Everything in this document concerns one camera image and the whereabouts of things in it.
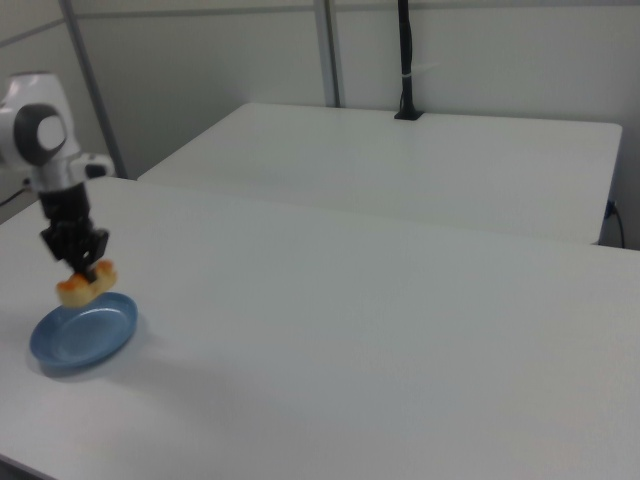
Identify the blue plastic plate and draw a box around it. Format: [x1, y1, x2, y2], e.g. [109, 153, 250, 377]
[29, 290, 140, 378]

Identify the white cable tie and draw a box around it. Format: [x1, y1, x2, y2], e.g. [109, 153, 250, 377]
[401, 62, 440, 80]

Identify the gray partition post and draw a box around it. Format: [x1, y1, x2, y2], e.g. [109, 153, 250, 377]
[58, 0, 128, 180]
[313, 0, 347, 109]

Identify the thin dark cable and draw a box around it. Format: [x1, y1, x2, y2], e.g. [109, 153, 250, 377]
[0, 185, 32, 207]

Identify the orange glazed bread loaf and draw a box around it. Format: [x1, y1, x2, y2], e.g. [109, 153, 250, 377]
[55, 258, 121, 308]

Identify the black pole with clamp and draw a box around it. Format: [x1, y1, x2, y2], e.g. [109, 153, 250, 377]
[393, 0, 426, 122]

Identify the white adjacent table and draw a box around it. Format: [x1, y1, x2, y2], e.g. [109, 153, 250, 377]
[135, 101, 624, 247]

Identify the black cable with blue plug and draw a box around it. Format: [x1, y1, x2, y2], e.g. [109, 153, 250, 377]
[603, 198, 627, 250]

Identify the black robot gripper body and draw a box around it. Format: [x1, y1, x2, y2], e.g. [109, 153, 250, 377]
[38, 181, 111, 275]

